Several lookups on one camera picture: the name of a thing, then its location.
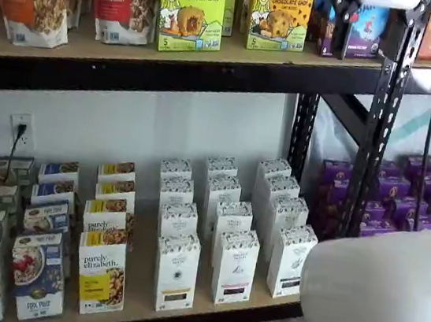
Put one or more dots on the wooden shelf board with bags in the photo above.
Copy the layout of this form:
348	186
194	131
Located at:
213	60

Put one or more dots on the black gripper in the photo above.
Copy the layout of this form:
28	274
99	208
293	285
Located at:
349	4

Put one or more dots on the white box black strip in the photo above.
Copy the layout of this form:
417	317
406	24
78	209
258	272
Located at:
281	187
288	214
291	262
274	168

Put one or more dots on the white box pink strip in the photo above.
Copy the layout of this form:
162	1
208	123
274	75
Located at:
234	217
220	166
235	267
223	190

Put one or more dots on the blue granola box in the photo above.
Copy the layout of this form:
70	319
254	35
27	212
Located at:
53	189
45	216
59	170
35	276

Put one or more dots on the red label granola bag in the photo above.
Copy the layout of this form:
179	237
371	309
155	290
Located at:
121	1

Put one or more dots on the yellow Bobo's peanut butter box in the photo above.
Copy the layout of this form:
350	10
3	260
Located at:
280	18

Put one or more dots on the black metal shelf frame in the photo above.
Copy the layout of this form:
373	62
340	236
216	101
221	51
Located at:
170	83

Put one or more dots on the wooden shelf board with boxes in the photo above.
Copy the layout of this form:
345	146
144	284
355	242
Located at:
144	249

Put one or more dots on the green Bobo's apple pie box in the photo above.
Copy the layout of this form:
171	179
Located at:
191	11

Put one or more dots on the white box yellow strip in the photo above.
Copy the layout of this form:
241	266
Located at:
178	219
176	168
174	274
176	191

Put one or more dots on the white yellow purely elizabeth box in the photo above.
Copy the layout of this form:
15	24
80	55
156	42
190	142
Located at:
114	189
106	218
117	170
101	273

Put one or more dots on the white wall outlet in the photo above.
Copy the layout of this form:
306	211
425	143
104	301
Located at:
26	122

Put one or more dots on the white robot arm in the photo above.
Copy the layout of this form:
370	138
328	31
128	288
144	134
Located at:
380	294

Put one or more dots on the brown purple snack box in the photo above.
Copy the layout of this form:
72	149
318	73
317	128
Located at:
321	24

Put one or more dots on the purple kids bar box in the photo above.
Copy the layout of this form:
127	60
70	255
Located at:
367	34

